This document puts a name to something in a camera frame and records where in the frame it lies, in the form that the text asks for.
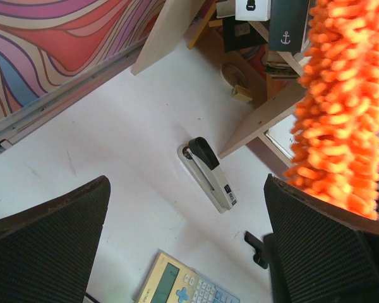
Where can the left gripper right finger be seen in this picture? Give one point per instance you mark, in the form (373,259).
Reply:
(318,252)

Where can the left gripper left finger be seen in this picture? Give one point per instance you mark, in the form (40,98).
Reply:
(47,251)

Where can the white black stapler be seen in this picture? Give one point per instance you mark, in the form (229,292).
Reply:
(202,163)

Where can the orange chenille duster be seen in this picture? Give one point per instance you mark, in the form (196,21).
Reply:
(336,133)

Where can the wooden bookshelf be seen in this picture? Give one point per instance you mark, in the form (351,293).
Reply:
(173,21)

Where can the black binder clip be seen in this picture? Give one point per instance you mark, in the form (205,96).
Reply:
(259,250)

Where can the yellow blue calculator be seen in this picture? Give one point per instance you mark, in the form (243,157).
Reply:
(169,280)

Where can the dark anchor book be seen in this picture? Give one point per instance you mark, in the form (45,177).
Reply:
(287,25)

